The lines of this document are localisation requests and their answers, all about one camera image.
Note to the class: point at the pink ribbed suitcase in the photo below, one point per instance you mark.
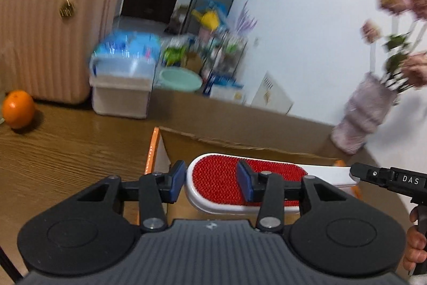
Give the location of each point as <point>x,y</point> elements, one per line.
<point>50,38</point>

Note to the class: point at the metal storage rack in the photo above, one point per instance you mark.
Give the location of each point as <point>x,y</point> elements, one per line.
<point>223,58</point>

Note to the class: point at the person's right hand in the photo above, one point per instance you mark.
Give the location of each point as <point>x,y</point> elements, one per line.
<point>417,246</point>

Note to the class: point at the white bin with blue bag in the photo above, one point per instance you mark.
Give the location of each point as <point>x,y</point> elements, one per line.
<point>120,94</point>

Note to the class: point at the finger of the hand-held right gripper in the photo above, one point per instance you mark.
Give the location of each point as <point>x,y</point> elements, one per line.
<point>368,174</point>

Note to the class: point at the red and white lint brush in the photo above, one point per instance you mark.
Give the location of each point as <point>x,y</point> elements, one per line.
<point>213,178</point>

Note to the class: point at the green plastic basin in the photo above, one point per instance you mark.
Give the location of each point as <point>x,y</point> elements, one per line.
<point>180,79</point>

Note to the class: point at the dried pink roses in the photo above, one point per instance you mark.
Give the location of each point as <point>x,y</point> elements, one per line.
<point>400,58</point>

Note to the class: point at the orange fruit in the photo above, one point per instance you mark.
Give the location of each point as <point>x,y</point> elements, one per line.
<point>18,108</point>

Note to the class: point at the white wall socket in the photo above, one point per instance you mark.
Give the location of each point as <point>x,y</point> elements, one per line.
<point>256,42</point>

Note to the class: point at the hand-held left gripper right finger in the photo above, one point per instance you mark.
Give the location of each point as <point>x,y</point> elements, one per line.
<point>243,182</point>

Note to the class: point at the white board with print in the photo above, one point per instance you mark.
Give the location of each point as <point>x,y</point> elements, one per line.
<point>272,94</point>

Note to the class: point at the purple feather decoration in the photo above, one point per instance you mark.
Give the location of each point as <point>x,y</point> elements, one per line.
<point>245,19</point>

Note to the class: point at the orange cardboard box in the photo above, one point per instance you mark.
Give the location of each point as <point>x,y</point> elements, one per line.
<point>186,145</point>

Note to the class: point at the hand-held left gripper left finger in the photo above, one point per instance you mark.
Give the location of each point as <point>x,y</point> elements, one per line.
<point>178,178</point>

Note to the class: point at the pale ribbed vase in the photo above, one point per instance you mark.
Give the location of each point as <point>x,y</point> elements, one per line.
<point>363,114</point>

